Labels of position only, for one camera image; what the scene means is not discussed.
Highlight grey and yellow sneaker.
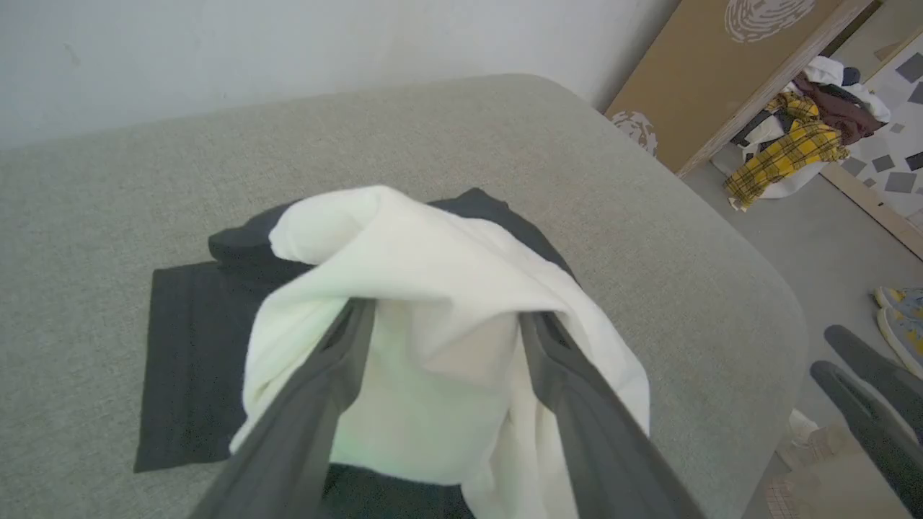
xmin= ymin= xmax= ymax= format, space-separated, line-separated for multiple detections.
xmin=874 ymin=287 xmax=923 ymax=321
xmin=876 ymin=306 xmax=923 ymax=379

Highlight white crumpled garment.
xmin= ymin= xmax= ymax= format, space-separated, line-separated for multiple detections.
xmin=800 ymin=56 xmax=891 ymax=123

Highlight light wooden board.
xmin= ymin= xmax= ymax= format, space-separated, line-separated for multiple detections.
xmin=822 ymin=162 xmax=923 ymax=260

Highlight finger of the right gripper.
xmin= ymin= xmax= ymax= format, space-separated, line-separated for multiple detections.
xmin=824 ymin=324 xmax=923 ymax=415
xmin=810 ymin=360 xmax=923 ymax=516

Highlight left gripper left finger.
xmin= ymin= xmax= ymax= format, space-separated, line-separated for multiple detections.
xmin=189 ymin=299 xmax=376 ymax=519

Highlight brown panel with fingerprint print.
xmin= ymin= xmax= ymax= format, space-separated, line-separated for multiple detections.
xmin=604 ymin=0 xmax=877 ymax=177

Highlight yellow plaid garment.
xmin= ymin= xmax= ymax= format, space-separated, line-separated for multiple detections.
xmin=723 ymin=92 xmax=852 ymax=211

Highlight white mat with grey squares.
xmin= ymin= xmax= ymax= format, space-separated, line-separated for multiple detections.
xmin=840 ymin=32 xmax=923 ymax=217

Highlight grey upholstered table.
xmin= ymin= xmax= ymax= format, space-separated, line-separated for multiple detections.
xmin=0 ymin=72 xmax=808 ymax=519

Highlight dark red garment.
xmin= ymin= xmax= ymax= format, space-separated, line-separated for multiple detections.
xmin=790 ymin=72 xmax=888 ymax=145

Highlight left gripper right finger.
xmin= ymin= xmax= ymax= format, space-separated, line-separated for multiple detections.
xmin=519 ymin=311 xmax=707 ymax=519

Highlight white and black T-shirt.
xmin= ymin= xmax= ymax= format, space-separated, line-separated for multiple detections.
xmin=133 ymin=186 xmax=653 ymax=519

